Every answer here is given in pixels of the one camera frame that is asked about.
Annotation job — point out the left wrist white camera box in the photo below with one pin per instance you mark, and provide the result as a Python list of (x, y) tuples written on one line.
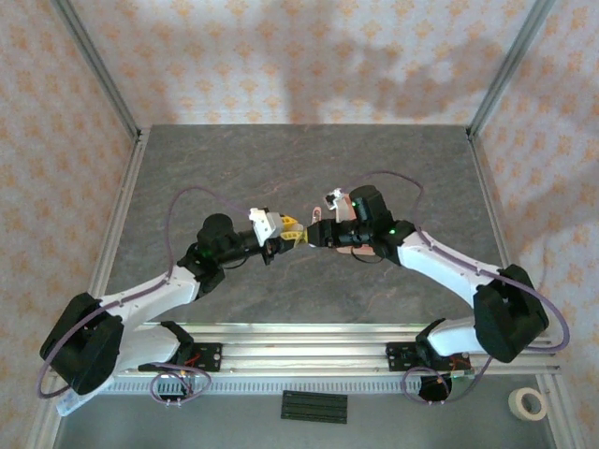
[(262, 222)]

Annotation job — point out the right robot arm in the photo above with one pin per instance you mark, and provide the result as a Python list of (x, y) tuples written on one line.
[(440, 266)]

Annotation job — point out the black ribbed block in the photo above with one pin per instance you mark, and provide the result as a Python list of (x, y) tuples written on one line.
[(314, 407)]

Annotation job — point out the white tape roll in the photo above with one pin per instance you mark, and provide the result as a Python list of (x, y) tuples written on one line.
[(516, 401)]

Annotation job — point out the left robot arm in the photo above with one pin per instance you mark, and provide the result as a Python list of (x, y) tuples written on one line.
[(150, 292)]

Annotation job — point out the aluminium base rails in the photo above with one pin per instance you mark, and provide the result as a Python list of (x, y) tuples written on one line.
[(304, 351)]

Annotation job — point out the orange patterned white cloth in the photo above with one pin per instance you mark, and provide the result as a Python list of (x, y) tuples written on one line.
[(299, 56)]

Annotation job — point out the aluminium side rail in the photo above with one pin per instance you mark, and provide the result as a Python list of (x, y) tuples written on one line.
[(134, 163), (480, 163)]

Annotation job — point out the pink plastic tray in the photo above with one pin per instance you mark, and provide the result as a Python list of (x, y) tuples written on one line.
[(345, 212)]

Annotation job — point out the clear plastic bag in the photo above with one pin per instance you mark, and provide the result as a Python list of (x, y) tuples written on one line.
[(68, 407)]

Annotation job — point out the small green circuit board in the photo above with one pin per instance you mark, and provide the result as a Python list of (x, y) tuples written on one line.
[(463, 374)]

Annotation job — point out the aluminium frame post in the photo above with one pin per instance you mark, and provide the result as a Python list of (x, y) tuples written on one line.
[(93, 65), (510, 65)]

